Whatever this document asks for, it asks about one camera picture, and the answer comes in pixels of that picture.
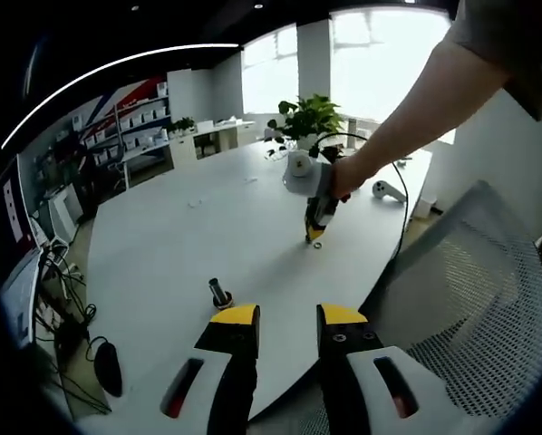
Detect narrow bright window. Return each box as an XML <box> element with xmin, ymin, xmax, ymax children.
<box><xmin>242</xmin><ymin>24</ymin><xmax>299</xmax><ymax>117</ymax></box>

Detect person's right hand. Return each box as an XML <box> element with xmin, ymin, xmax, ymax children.
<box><xmin>329</xmin><ymin>151</ymin><xmax>381</xmax><ymax>203</ymax></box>

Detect curved ceiling light strip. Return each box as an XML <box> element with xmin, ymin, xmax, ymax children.
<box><xmin>1</xmin><ymin>43</ymin><xmax>240</xmax><ymax>150</ymax></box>

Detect small white cabinet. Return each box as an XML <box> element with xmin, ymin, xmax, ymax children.
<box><xmin>48</xmin><ymin>188</ymin><xmax>84</xmax><ymax>237</ymax></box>

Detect white handheld controller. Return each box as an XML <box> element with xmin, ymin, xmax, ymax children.
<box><xmin>371</xmin><ymin>179</ymin><xmax>408</xmax><ymax>205</ymax></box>

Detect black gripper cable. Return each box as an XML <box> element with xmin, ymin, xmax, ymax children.
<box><xmin>309</xmin><ymin>132</ymin><xmax>411</xmax><ymax>268</ymax></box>

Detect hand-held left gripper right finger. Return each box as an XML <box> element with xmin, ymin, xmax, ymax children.
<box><xmin>315</xmin><ymin>302</ymin><xmax>489</xmax><ymax>435</ymax></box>

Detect small green desk plants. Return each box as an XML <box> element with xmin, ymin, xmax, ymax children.
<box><xmin>166</xmin><ymin>116</ymin><xmax>198</xmax><ymax>137</ymax></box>

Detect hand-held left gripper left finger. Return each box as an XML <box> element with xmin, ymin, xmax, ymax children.
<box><xmin>102</xmin><ymin>302</ymin><xmax>261</xmax><ymax>435</ymax></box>

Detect small white box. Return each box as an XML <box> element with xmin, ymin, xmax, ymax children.
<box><xmin>413</xmin><ymin>195</ymin><xmax>440</xmax><ymax>217</ymax></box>

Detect black cable bundle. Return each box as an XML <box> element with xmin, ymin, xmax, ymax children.
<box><xmin>30</xmin><ymin>235</ymin><xmax>113</xmax><ymax>413</ymax></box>

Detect white office table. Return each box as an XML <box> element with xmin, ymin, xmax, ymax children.
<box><xmin>119</xmin><ymin>140</ymin><xmax>175</xmax><ymax>189</ymax></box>

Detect shelving with white bins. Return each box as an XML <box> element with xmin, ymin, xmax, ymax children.
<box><xmin>71</xmin><ymin>81</ymin><xmax>172</xmax><ymax>182</ymax></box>

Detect open silver laptop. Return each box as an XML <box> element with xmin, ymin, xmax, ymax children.
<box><xmin>0</xmin><ymin>174</ymin><xmax>45</xmax><ymax>350</ymax></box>

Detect wide bright window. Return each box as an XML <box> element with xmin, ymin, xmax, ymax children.
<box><xmin>332</xmin><ymin>8</ymin><xmax>456</xmax><ymax>146</ymax></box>

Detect black oval object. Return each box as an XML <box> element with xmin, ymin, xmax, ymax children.
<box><xmin>92</xmin><ymin>342</ymin><xmax>125</xmax><ymax>399</ymax></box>

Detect potted green plant white pot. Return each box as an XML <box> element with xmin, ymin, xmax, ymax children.
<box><xmin>265</xmin><ymin>93</ymin><xmax>347</xmax><ymax>160</ymax></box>

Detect thick metal threaded stud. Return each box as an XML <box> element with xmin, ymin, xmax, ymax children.
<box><xmin>207</xmin><ymin>277</ymin><xmax>235</xmax><ymax>312</ymax></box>

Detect person's grey shirt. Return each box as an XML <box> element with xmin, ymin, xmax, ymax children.
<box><xmin>450</xmin><ymin>0</ymin><xmax>542</xmax><ymax>273</ymax></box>

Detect white cabinet row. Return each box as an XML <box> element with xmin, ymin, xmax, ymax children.
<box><xmin>170</xmin><ymin>120</ymin><xmax>256</xmax><ymax>167</ymax></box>

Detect grey mesh office chair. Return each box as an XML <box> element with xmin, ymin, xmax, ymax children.
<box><xmin>293</xmin><ymin>179</ymin><xmax>542</xmax><ymax>435</ymax></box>

